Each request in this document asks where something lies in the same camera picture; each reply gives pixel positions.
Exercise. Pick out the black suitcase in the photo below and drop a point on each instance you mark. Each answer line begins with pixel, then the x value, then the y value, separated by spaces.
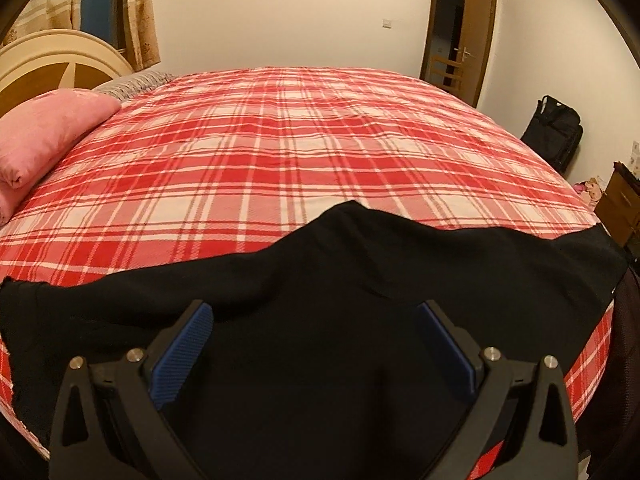
pixel 555 130

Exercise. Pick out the grey striped pillow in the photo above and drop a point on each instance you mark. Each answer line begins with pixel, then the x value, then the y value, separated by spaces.
pixel 132 84

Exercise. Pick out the pink doll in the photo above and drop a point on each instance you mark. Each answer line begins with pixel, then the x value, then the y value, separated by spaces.
pixel 590 187

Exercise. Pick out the red plaid bed sheet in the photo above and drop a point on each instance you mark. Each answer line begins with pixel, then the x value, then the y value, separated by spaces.
pixel 300 150

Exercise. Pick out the wooden chair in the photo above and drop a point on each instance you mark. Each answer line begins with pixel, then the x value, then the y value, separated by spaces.
pixel 445 72

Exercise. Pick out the brown wooden door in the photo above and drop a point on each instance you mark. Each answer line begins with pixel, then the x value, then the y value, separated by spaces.
pixel 479 35

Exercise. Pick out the cream wooden headboard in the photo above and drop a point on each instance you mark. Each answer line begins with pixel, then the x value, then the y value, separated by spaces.
pixel 47 67

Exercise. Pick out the pink pillow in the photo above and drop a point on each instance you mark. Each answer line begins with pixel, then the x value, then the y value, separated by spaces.
pixel 42 130

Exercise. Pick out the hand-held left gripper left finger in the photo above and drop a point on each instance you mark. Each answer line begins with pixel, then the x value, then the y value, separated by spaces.
pixel 182 347

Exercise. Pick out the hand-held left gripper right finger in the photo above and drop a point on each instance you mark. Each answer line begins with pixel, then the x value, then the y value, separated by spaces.
pixel 447 355

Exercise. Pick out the brown wooden cabinet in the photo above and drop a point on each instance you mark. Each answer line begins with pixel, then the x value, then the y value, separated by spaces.
pixel 620 210

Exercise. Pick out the beige patterned curtain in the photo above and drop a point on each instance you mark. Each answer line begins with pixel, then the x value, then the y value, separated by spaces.
pixel 142 15

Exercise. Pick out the black pants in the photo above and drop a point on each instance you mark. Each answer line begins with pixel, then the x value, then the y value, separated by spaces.
pixel 320 335

